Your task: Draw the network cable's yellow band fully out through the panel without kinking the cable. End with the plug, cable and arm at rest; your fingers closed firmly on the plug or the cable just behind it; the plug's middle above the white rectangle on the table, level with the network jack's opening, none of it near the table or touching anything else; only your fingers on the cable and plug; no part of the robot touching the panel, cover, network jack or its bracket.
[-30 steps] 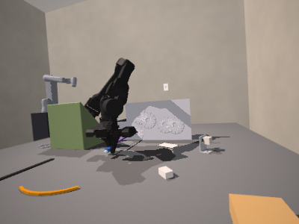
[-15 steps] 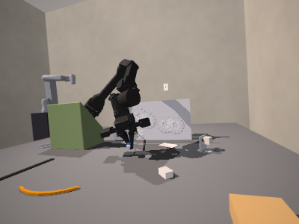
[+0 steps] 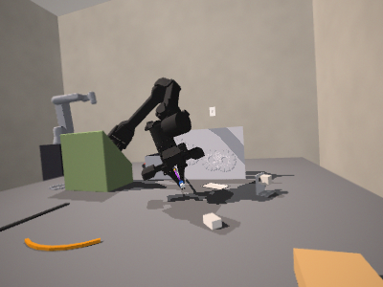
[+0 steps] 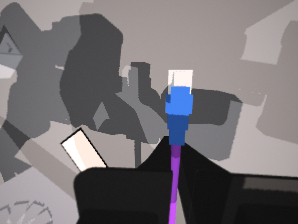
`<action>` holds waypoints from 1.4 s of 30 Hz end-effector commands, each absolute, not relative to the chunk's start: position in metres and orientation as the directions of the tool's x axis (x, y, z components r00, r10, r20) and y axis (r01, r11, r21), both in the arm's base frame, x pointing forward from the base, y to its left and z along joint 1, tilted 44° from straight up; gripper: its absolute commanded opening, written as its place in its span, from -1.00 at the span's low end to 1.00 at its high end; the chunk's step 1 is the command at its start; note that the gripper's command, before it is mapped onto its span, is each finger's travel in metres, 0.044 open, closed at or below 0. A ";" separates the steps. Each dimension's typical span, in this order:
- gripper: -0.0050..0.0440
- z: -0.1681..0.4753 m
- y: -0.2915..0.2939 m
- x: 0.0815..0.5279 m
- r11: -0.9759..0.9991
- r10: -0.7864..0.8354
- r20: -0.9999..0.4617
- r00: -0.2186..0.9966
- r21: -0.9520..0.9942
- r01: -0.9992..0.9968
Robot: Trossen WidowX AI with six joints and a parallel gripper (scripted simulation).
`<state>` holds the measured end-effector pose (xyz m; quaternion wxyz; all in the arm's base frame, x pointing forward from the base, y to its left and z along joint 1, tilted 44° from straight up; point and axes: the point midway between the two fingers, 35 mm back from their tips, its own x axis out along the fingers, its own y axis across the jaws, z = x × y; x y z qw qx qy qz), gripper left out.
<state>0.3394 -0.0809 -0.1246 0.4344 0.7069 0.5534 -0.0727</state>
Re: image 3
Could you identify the orange cable piece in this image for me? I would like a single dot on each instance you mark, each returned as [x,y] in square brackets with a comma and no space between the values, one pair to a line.
[61,247]

